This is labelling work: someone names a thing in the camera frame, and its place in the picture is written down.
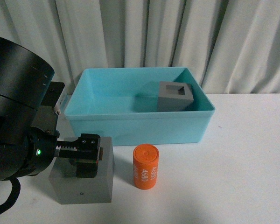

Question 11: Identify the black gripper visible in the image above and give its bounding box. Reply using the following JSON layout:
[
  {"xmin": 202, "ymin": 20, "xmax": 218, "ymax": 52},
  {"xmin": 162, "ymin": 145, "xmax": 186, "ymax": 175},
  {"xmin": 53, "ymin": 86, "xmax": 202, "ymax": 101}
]
[{"xmin": 25, "ymin": 127, "xmax": 102, "ymax": 178}]

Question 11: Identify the gray cube with round recess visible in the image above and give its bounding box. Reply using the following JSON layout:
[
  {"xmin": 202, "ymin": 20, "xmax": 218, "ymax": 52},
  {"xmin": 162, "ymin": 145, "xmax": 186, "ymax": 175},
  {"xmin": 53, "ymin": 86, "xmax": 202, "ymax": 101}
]
[{"xmin": 49, "ymin": 137, "xmax": 114, "ymax": 204}]

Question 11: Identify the orange cylinder with white numbers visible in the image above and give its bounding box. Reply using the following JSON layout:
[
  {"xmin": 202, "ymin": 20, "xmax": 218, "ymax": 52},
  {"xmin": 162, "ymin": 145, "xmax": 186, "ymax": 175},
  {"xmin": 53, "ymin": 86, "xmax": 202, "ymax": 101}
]
[{"xmin": 133, "ymin": 144, "xmax": 159, "ymax": 190}]

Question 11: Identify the gray cube with square recess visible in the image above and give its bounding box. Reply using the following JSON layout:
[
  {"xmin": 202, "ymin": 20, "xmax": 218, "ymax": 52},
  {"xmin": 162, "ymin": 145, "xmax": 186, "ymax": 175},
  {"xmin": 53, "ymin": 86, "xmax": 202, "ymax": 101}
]
[{"xmin": 157, "ymin": 81, "xmax": 194, "ymax": 112}]

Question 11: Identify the light blue plastic box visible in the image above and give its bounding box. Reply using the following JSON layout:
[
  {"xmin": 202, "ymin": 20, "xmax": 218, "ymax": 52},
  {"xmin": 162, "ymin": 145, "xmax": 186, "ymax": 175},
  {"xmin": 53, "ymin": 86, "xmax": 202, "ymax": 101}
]
[{"xmin": 64, "ymin": 67, "xmax": 215, "ymax": 146}]

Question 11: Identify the white pleated curtain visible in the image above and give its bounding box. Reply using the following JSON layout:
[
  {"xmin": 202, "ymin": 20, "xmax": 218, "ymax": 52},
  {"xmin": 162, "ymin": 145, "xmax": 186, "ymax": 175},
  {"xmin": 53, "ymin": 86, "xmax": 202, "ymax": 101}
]
[{"xmin": 0, "ymin": 0, "xmax": 280, "ymax": 93}]

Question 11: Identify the wrist camera with white connector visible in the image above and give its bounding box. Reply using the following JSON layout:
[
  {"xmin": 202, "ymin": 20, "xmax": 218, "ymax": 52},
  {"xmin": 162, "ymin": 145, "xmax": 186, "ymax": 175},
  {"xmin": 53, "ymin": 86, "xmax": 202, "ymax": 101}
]
[{"xmin": 41, "ymin": 81, "xmax": 68, "ymax": 115}]

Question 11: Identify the black cable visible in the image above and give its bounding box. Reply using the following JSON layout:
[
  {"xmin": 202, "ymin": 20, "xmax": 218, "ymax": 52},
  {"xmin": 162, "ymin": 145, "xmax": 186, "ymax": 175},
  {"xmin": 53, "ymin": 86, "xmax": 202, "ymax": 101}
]
[{"xmin": 0, "ymin": 177, "xmax": 21, "ymax": 219}]

